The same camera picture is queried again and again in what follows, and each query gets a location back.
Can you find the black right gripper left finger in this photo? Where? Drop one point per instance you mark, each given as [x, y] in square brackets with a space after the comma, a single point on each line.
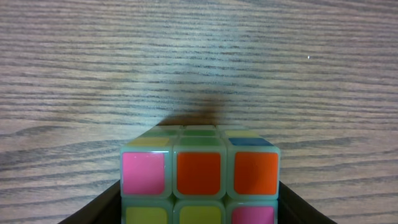
[104, 209]

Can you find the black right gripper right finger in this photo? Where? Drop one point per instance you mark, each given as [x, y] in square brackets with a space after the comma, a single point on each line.
[293, 209]

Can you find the colourful puzzle cube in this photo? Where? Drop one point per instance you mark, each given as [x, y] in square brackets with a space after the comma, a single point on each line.
[199, 174]

